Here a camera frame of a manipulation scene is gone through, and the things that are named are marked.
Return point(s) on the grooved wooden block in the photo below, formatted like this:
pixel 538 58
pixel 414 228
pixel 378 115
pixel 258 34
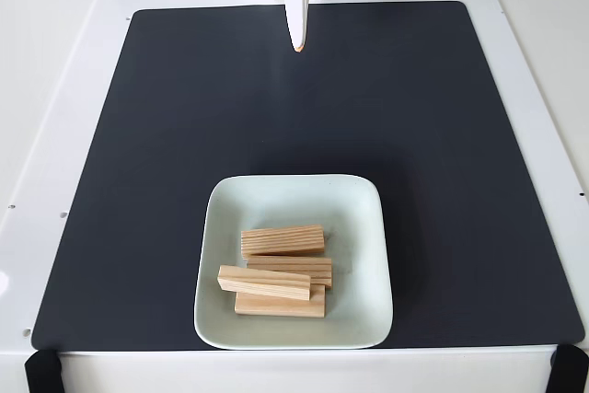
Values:
pixel 264 283
pixel 276 306
pixel 317 269
pixel 283 240

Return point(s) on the pale green square plate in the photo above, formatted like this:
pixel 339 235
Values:
pixel 359 236

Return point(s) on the black rubber mat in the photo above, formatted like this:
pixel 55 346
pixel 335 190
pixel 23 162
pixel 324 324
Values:
pixel 138 181

